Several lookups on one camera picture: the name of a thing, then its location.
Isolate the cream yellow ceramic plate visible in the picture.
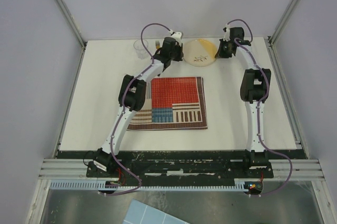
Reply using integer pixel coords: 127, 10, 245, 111
183, 38, 217, 67

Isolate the patchwork patterned placemat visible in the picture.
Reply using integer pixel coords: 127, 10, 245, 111
127, 76, 208, 131

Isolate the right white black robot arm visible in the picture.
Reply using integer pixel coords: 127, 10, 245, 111
215, 24, 271, 177

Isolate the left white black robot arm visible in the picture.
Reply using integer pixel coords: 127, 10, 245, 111
93, 32, 183, 177

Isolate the clear drinking glass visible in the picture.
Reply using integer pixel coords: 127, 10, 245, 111
133, 39, 148, 60

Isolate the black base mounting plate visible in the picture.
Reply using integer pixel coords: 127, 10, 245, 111
86, 151, 274, 187

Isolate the blue tiled board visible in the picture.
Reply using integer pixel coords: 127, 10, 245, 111
123, 199, 187, 224

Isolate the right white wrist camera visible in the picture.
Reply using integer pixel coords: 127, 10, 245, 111
223, 24, 231, 42

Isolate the green handled fork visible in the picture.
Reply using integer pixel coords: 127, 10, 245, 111
155, 40, 161, 49

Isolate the right aluminium frame post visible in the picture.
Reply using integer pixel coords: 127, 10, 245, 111
269, 0, 301, 46

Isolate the aluminium frame post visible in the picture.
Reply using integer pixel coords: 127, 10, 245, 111
54, 0, 86, 47
269, 0, 301, 46

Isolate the left aluminium frame post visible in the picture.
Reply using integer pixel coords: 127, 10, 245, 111
54, 0, 86, 47

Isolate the aluminium front frame rail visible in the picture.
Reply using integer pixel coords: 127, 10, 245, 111
38, 159, 325, 181

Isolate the light blue cable duct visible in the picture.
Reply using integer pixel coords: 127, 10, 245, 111
49, 180, 251, 191

